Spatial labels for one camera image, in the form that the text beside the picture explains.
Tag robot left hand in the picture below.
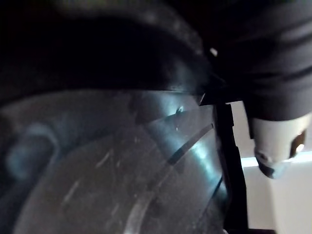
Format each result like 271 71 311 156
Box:
168 0 312 180

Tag black sole-shaped part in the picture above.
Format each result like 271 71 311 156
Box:
0 4 251 234

